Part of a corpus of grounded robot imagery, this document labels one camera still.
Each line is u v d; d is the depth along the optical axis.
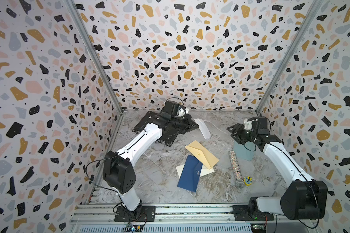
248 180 0.84
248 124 0.78
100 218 0.73
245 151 0.72
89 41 0.81
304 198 0.41
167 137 0.97
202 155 0.92
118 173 0.44
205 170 0.89
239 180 0.82
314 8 0.71
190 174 0.86
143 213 0.73
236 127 0.76
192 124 0.75
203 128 0.81
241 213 0.73
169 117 0.63
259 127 0.64
